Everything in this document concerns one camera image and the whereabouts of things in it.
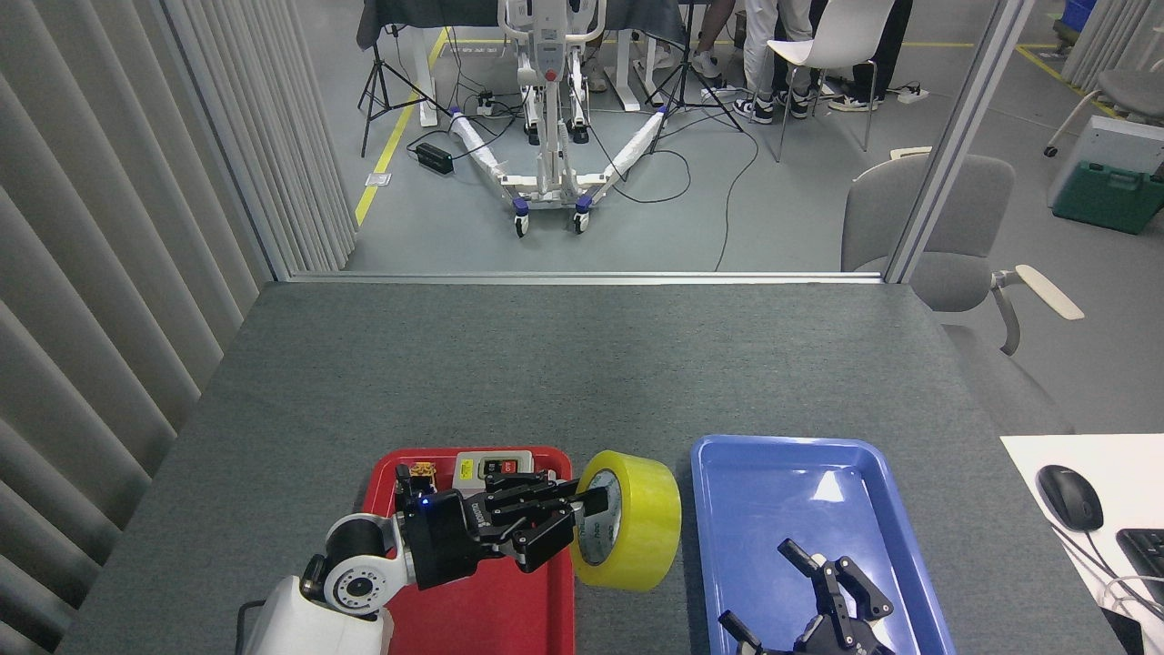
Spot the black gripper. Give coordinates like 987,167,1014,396
718,539,897,655
400,471,612,590

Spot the yellow tape roll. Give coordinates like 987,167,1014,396
571,450,682,592

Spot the red plastic tray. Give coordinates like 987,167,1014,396
362,446,577,655

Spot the blue plastic tray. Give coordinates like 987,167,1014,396
689,435,956,655

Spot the black computer mouse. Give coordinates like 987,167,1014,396
1037,465,1105,533

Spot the black keyboard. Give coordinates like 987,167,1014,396
1116,529,1164,606

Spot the white side desk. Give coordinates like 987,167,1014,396
1000,434,1164,655

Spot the white stand on wheels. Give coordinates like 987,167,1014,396
449,0,669,239

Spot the grey armchair with wooden armrest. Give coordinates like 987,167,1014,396
840,153,1085,356

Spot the black tripod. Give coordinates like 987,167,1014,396
357,23,453,158
647,0,744,154

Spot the person with bare leg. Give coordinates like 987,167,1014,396
689,0,738,79

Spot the person in grey trousers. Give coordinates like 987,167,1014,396
733,0,812,125

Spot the grey pleated curtain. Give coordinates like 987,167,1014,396
0,0,357,655
1060,0,1164,90

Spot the green plastic case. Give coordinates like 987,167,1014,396
1053,161,1164,236

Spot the person in black trousers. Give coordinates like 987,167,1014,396
828,0,915,112

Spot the white plastic chair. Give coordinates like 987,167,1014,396
751,0,897,163

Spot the grey office chair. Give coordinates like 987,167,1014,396
1044,69,1164,157

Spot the grey switch box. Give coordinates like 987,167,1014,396
453,450,536,483

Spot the silver table rail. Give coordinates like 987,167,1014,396
289,271,885,286

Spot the grey mouse cable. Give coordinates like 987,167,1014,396
1055,523,1164,603

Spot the black floor cable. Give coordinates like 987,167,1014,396
582,118,760,272

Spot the silver post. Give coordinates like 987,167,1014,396
884,0,1038,285

